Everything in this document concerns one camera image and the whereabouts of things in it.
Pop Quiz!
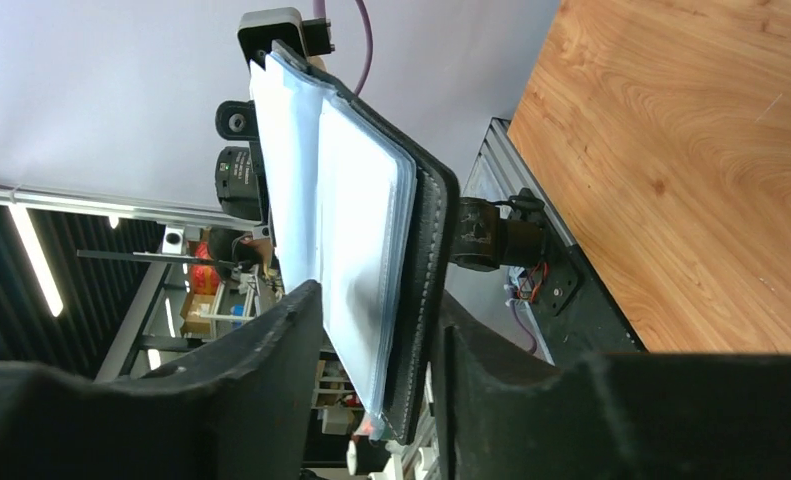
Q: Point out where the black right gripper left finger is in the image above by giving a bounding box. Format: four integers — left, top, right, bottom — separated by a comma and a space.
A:
0, 281, 323, 479

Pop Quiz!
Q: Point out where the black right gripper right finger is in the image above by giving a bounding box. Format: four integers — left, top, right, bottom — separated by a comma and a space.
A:
431, 296, 791, 479

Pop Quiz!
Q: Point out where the black card holder with sleeves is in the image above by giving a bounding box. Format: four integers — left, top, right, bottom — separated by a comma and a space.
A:
249, 40, 460, 444

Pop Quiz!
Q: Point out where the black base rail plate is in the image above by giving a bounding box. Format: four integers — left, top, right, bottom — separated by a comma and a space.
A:
451, 188, 648, 366

